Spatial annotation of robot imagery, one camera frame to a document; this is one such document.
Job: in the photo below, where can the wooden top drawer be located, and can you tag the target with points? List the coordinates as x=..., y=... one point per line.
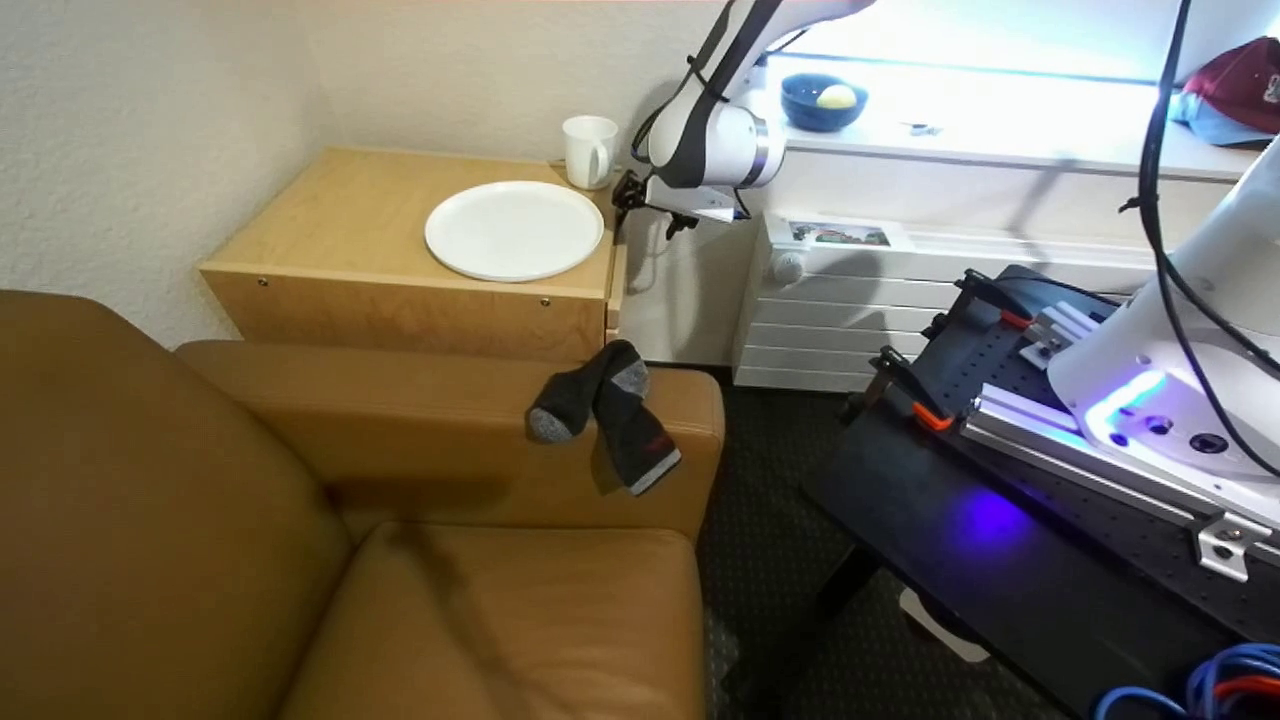
x=619, y=288

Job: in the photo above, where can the white cup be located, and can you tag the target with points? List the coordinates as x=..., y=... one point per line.
x=588, y=147

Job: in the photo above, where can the yellow lemon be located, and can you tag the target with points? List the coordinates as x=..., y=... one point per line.
x=836, y=98

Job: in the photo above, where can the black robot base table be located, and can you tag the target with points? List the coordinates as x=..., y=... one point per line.
x=1066, y=586

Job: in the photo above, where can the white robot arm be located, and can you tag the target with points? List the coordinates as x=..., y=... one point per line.
x=1157, y=387

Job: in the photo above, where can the wooden drawer cabinet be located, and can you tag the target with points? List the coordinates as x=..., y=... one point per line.
x=338, y=258

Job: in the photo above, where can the white radiator thermostat knob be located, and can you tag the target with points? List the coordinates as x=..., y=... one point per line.
x=787, y=260

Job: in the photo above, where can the white round plate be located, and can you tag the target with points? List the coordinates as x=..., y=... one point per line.
x=514, y=231

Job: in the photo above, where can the white radiator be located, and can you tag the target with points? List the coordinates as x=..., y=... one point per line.
x=881, y=284

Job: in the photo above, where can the dark blue bowl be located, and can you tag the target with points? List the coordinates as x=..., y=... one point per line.
x=798, y=98

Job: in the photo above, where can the small keys on sill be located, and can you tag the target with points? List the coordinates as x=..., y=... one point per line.
x=923, y=128

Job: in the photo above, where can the brown leather armchair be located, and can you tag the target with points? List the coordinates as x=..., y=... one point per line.
x=330, y=535

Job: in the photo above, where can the red and blue cap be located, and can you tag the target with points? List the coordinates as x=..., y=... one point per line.
x=1235, y=98

